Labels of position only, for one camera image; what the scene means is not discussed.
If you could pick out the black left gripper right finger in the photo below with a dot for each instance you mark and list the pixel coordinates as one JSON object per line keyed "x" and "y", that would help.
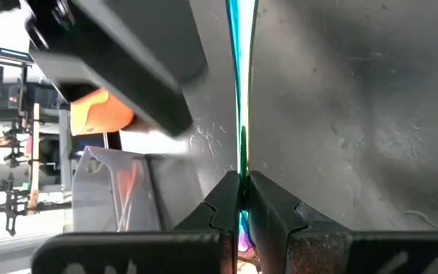
{"x": 318, "y": 255}

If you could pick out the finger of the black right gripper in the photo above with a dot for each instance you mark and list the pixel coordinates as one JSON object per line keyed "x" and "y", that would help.
{"x": 135, "y": 30}
{"x": 127, "y": 87}

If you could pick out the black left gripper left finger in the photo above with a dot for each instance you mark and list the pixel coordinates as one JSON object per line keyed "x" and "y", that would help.
{"x": 146, "y": 255}

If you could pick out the rainbow iridescent spoon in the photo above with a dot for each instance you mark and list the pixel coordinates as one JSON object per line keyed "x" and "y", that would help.
{"x": 242, "y": 76}

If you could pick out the orange plastic bin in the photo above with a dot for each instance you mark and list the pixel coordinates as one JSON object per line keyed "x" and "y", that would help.
{"x": 101, "y": 114}

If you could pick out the dark grey translucent bin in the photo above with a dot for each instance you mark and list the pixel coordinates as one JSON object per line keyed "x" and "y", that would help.
{"x": 89, "y": 198}

